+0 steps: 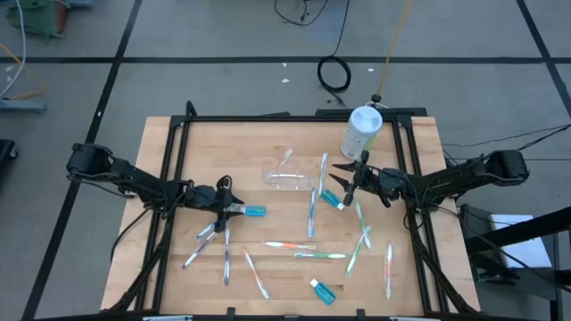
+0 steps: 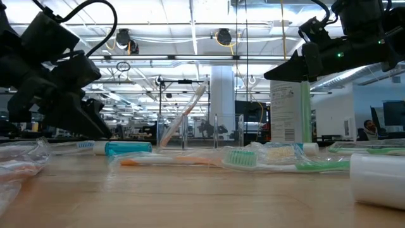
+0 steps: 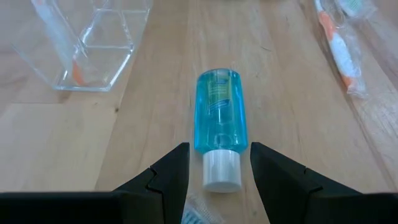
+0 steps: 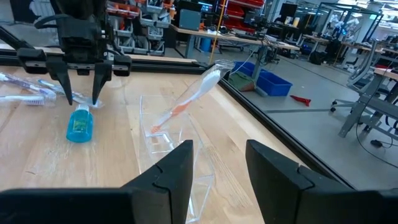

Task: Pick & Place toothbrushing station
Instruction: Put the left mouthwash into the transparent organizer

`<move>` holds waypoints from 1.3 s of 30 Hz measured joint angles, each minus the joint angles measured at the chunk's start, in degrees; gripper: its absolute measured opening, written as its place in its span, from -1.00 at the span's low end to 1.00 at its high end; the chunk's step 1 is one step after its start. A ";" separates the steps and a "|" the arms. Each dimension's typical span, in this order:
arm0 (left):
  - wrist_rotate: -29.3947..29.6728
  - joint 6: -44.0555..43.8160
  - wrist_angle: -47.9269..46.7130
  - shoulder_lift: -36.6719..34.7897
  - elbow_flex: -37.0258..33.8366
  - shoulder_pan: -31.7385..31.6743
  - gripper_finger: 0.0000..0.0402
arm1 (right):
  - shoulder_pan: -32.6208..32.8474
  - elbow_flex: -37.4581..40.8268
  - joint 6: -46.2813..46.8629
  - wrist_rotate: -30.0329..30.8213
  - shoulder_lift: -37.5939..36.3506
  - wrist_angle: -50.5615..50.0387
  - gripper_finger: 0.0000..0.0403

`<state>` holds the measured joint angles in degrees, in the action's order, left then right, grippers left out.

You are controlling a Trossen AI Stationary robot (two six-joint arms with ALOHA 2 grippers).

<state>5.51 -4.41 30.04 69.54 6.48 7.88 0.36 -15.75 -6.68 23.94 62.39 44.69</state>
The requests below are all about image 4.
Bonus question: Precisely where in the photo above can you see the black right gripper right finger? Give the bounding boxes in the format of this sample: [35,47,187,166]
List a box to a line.
[245,139,398,224]

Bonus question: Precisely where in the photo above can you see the blue barrel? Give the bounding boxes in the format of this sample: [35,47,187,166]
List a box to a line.
[200,37,213,53]

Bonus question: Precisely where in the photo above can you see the black cable with adapter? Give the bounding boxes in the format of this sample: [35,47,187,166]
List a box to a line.
[355,118,398,162]

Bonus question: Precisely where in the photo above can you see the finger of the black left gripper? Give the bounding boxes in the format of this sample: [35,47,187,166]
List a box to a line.
[91,61,113,106]
[46,60,74,106]

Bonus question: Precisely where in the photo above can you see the grey office chair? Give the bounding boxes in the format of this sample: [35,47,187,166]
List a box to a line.
[330,39,383,113]

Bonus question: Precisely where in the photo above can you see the grey equipment box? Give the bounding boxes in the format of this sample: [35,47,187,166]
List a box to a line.
[178,8,202,31]

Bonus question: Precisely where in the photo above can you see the clear acrylic organizer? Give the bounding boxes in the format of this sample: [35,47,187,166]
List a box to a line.
[139,94,216,224]

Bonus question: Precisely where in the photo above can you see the blue mouthwash bottle white cap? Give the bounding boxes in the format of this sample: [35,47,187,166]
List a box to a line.
[65,104,94,144]

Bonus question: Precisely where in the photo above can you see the blue toothbrush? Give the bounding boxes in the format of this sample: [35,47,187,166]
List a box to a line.
[37,78,106,109]

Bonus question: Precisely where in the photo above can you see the grey storage bin rack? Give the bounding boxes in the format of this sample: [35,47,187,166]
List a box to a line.
[107,0,175,57]

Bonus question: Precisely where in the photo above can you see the wooden desk grey legs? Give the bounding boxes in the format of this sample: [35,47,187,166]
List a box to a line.
[169,24,301,97]

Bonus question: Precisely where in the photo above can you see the green bag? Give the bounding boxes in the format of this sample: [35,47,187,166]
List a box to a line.
[228,70,256,93]

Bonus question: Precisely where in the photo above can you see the blue plastic bin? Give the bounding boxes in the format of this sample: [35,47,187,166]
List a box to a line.
[232,60,294,97]

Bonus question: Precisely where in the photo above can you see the purple toothbrush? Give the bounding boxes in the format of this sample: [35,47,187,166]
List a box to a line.
[0,72,57,98]
[0,94,47,107]

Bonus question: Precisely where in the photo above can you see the orange toothbrush in clear wrapper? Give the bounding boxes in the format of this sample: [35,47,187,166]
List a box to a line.
[150,58,236,134]

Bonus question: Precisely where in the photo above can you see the red object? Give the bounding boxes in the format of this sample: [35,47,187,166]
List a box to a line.
[289,94,312,108]

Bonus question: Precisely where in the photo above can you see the white cable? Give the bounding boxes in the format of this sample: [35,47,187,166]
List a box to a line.
[229,49,259,76]

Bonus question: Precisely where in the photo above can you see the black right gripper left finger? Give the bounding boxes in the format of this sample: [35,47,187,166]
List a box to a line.
[0,139,194,224]

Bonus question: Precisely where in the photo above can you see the grey metal desk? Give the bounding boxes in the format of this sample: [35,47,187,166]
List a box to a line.
[338,67,398,141]

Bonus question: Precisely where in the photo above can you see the red storage bin rack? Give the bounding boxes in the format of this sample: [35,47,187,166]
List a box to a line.
[222,0,265,34]

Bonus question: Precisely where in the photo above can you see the black monitor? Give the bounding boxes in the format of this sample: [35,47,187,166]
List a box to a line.
[279,2,299,23]

